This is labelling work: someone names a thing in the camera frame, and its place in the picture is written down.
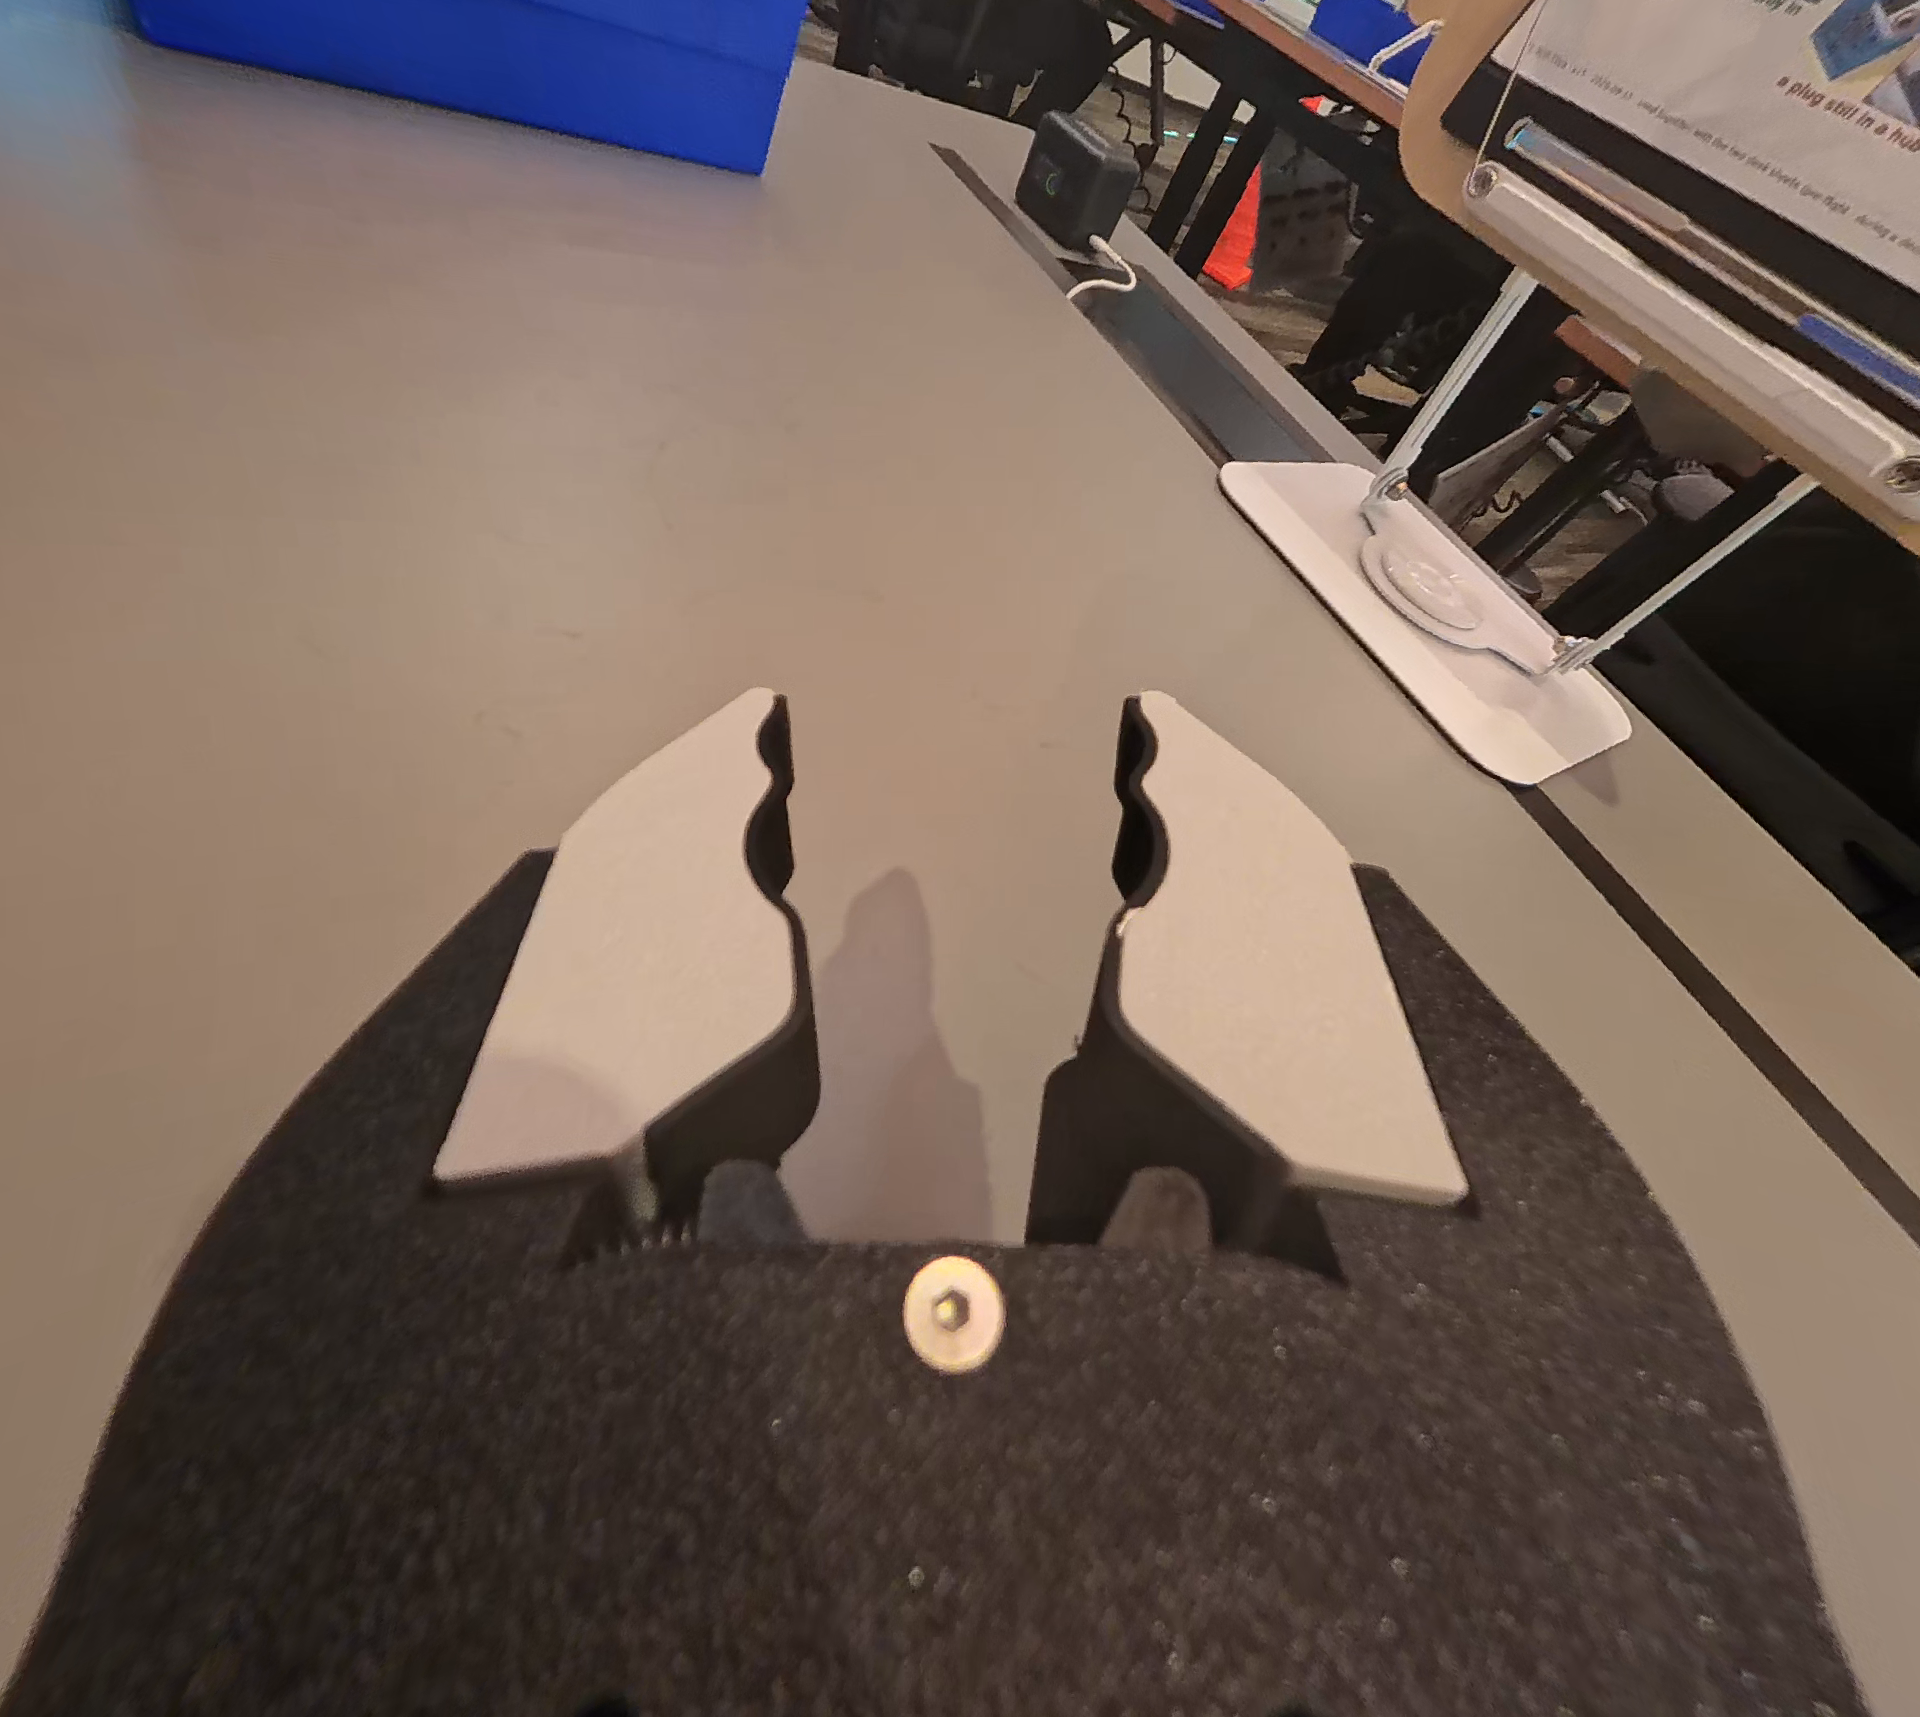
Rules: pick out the wooden office desk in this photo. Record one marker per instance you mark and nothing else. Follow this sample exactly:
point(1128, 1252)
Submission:
point(1276, 26)

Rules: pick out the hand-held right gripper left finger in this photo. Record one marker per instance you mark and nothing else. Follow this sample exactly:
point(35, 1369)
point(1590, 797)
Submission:
point(646, 983)

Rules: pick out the wooden document stand white base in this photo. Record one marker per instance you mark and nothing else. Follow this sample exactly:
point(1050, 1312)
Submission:
point(1440, 667)

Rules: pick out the orange traffic cone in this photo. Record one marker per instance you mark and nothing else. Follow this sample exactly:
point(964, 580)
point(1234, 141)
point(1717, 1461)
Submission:
point(1234, 234)

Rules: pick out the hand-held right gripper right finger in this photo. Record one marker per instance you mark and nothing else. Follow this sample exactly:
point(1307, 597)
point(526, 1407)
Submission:
point(1276, 997)

